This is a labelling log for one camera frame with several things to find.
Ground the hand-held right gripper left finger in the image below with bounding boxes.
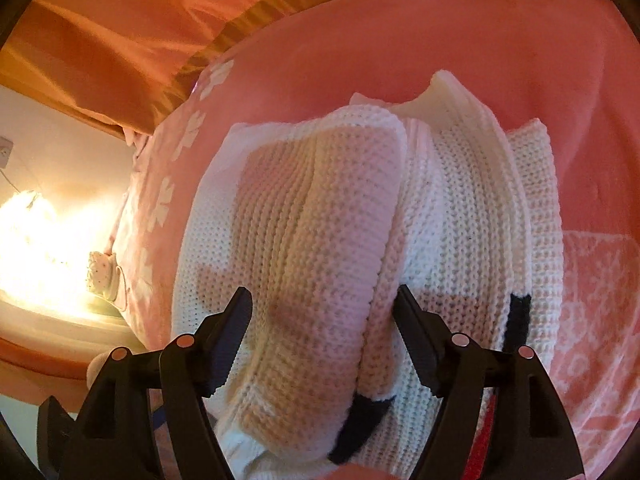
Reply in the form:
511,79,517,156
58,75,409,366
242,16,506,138
62,286,254,480

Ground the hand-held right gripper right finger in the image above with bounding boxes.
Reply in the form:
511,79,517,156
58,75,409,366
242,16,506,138
394,284,586,480

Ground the white red black knitted sweater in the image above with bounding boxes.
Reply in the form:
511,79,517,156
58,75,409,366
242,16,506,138
170,70,566,480

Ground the white bedside table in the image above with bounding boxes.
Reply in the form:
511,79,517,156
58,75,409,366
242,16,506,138
0,290,146,382

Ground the white dotted table lamp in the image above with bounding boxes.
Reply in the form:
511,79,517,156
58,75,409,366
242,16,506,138
87,250,126,304

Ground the glowing white fluffy light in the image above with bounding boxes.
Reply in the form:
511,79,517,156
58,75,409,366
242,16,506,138
0,189,71,281

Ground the pink patterned bed blanket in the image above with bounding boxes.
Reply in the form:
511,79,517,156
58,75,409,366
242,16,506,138
107,0,637,480

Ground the orange curtain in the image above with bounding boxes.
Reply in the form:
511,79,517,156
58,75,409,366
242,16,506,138
5,0,616,142

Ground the white lamp cable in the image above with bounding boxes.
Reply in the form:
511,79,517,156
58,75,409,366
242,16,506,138
112,265,132,312

